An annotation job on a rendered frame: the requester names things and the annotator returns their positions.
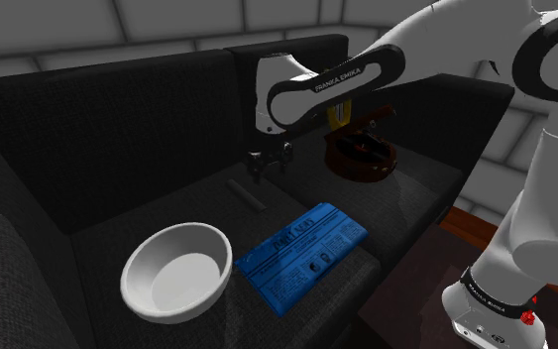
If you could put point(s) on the brown round open box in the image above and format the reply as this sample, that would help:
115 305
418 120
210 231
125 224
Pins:
356 166

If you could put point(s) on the white bowl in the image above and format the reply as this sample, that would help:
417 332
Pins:
177 273

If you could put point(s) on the black fabric sofa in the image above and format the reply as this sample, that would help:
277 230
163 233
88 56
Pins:
114 145

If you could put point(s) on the dark grey stick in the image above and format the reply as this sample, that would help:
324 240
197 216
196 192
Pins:
246 195

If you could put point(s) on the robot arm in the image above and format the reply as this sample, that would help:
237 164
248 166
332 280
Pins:
549 193

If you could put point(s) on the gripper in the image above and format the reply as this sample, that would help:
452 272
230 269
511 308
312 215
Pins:
270 143

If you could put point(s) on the yellow curved object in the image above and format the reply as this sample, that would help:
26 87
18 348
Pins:
340 115

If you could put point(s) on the blue folded newspaper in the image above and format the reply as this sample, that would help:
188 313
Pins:
302 256

